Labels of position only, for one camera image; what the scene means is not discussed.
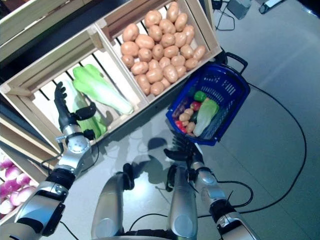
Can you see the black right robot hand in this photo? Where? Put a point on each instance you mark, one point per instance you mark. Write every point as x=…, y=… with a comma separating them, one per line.
x=183, y=152

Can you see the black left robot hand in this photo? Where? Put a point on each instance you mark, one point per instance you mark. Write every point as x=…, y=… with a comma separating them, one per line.
x=65, y=115

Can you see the green white napa cabbage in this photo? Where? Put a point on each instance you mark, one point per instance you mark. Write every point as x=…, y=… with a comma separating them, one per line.
x=97, y=127
x=100, y=87

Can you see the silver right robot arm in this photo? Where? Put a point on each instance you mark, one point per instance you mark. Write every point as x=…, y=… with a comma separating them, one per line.
x=207, y=180

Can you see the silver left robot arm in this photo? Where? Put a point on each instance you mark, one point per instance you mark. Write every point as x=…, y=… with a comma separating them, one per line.
x=75, y=145

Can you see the blue plastic shopping basket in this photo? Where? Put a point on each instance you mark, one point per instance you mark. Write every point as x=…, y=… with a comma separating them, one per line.
x=205, y=142

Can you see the brown potato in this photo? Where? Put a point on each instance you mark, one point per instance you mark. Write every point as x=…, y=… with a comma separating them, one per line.
x=199, y=52
x=180, y=39
x=155, y=33
x=191, y=64
x=186, y=51
x=144, y=41
x=172, y=11
x=171, y=51
x=129, y=48
x=184, y=117
x=170, y=73
x=154, y=75
x=139, y=68
x=143, y=83
x=189, y=33
x=180, y=71
x=167, y=26
x=190, y=127
x=157, y=88
x=128, y=60
x=189, y=111
x=168, y=40
x=145, y=54
x=178, y=60
x=165, y=82
x=158, y=51
x=130, y=32
x=181, y=22
x=153, y=64
x=153, y=18
x=164, y=62

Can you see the red tomato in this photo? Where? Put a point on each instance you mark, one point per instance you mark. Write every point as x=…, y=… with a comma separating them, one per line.
x=180, y=125

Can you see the dark green cucumber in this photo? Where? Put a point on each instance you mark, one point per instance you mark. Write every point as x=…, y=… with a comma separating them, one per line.
x=195, y=117

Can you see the napa cabbage with short stem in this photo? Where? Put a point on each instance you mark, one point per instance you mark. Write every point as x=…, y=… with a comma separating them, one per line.
x=205, y=115

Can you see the wooden turnip crate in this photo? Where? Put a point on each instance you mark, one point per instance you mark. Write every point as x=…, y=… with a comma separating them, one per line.
x=30, y=142

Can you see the purple eggplant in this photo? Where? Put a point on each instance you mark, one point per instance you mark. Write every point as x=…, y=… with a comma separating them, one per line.
x=181, y=107

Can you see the silver right robot leg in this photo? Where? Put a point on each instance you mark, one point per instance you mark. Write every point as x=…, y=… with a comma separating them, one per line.
x=181, y=200

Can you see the silver robot leg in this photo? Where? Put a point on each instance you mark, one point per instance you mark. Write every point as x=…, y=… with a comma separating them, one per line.
x=181, y=200
x=110, y=200

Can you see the red bell pepper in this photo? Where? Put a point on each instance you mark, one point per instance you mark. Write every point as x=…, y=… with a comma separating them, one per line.
x=196, y=105

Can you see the slatted wooden cabbage crate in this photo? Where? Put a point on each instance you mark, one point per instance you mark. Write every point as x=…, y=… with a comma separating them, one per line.
x=20, y=87

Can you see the small green bell pepper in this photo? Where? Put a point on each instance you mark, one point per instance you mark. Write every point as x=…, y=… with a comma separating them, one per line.
x=200, y=96

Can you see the silver left robot leg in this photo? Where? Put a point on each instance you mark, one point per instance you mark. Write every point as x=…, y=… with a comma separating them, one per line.
x=110, y=200

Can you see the wooden potato crate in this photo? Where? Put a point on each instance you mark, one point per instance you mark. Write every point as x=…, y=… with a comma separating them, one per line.
x=207, y=37

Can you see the grey power box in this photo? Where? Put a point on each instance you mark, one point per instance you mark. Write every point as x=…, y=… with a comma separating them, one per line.
x=238, y=8

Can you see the wooden display shelf frame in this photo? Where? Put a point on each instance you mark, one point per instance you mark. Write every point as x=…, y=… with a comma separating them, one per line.
x=50, y=40

